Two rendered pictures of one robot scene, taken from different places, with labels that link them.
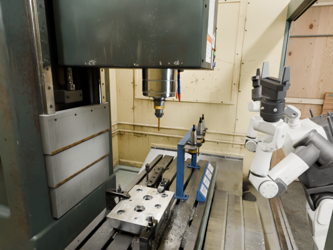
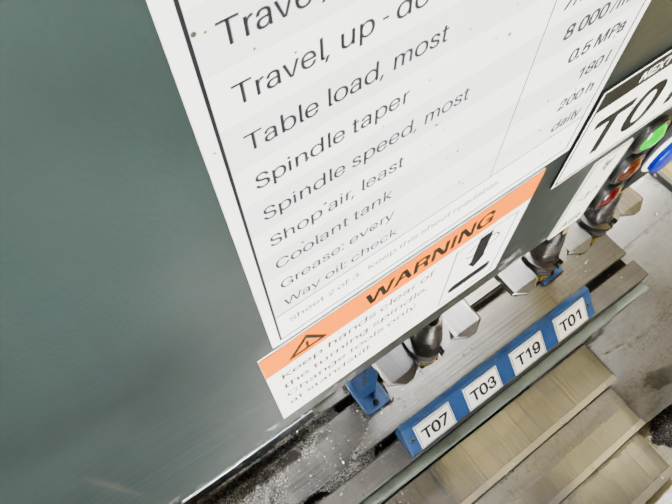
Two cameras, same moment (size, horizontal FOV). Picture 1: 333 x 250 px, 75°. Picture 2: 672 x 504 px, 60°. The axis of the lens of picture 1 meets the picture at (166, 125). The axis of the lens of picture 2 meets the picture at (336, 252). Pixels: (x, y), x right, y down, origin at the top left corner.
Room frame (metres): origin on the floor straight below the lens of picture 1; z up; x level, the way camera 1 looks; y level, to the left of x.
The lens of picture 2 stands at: (0.89, -0.22, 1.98)
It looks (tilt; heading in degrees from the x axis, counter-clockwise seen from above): 63 degrees down; 39
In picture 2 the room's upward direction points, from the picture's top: 2 degrees counter-clockwise
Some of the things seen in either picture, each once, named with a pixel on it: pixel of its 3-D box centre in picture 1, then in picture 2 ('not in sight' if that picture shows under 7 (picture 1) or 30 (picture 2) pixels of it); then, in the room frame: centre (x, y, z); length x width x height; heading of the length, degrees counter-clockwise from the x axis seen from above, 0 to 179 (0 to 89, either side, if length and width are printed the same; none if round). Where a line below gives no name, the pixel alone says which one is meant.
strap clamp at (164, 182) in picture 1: (163, 189); not in sight; (1.08, 0.01, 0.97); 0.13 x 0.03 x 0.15; 162
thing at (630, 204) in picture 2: not in sight; (619, 197); (1.54, -0.27, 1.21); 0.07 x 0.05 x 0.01; 72
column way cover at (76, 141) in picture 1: (83, 153); not in sight; (1.14, 0.46, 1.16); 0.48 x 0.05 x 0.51; 162
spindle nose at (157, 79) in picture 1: (159, 82); not in sight; (1.00, 0.04, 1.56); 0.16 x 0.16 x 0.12
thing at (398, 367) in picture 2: (191, 147); (393, 361); (1.12, -0.14, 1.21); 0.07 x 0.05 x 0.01; 72
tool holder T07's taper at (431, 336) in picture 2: (193, 136); (429, 326); (1.17, -0.15, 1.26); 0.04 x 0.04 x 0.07
